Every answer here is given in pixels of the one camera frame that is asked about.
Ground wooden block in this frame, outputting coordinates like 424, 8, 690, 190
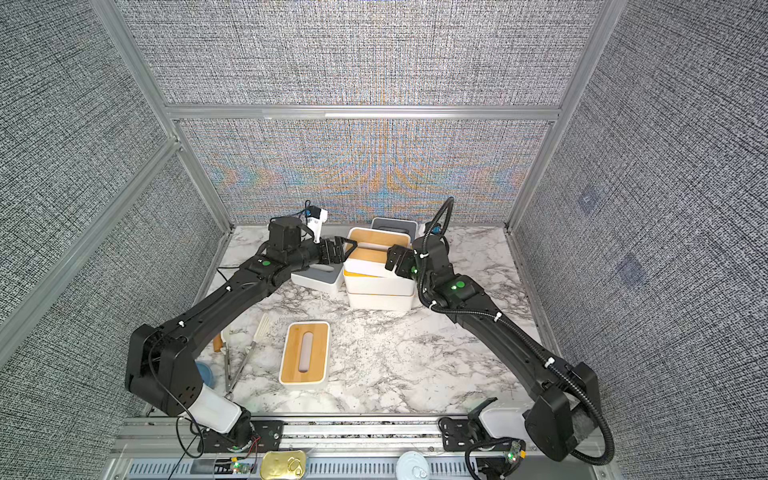
212, 334, 225, 353

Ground grey lid tissue box back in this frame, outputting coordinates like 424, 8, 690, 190
370, 217, 419, 240

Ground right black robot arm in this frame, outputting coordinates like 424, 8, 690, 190
385, 196, 615, 466

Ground blue ceramic bowl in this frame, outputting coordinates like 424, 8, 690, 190
195, 362, 216, 389

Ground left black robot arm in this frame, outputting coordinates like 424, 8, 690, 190
125, 216, 357, 451

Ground grey lid tissue box centre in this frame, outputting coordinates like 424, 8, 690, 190
291, 264, 343, 294

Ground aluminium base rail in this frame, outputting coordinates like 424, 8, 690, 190
100, 414, 508, 479

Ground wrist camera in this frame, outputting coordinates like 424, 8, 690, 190
423, 221, 443, 236
304, 205, 328, 243

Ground gold sardine tin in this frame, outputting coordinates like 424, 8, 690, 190
259, 450, 307, 480

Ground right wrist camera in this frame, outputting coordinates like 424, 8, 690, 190
423, 221, 443, 236

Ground white slotted spatula tongs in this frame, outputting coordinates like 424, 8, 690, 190
222, 313, 272, 400

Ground white round lid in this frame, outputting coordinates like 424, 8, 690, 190
395, 451, 430, 480

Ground yellow lid tissue box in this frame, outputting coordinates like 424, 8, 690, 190
343, 270, 416, 296

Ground large bamboo lid tissue box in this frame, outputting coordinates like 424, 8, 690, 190
347, 293, 417, 312

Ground grey lid tissue box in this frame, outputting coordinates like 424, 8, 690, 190
370, 217, 419, 240
291, 264, 343, 294

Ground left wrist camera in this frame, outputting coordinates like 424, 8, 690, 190
304, 205, 328, 243

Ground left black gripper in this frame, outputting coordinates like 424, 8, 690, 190
287, 236, 358, 273

